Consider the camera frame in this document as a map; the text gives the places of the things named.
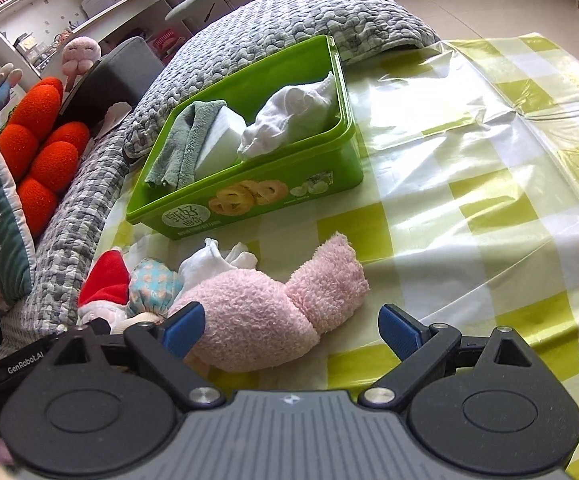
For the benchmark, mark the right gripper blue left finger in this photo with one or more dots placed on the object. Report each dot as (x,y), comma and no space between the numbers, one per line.
(160,351)

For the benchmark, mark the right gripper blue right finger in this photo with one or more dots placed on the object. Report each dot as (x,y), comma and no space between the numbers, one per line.
(423,351)

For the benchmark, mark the pink fluffy plush toy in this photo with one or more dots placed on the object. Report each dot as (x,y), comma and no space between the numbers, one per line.
(253,322)

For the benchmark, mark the grey green towel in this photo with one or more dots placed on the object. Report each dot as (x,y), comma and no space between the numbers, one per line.
(175,165)

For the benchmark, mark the small white sponge block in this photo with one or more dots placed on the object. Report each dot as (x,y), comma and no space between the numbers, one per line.
(220,148)

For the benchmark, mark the green plastic biscuit box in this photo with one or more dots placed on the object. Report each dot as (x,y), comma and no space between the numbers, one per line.
(323,164)

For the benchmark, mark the white cloth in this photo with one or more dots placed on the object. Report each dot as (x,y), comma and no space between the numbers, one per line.
(291,114)
(209,262)

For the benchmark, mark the teal patterned fabric doll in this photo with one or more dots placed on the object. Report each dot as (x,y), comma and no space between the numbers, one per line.
(153,288)

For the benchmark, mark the santa claus plush toy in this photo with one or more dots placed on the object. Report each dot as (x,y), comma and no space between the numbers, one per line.
(105,293)

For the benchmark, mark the green checkered plastic tablecloth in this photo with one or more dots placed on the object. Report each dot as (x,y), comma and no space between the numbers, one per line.
(456,181)

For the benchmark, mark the orange carrot plush cushion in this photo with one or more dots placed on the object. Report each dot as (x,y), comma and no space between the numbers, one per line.
(42,157)

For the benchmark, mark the white paper sheet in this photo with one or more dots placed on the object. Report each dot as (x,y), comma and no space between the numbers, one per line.
(113,118)

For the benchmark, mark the grey sofa armrest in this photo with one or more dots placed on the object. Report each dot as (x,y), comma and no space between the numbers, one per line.
(123,75)

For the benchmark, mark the pink octopus plush toy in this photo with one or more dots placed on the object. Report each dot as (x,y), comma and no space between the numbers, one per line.
(78,56)

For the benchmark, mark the grey quilted ottoman cover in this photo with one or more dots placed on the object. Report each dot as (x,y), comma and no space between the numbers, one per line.
(359,28)

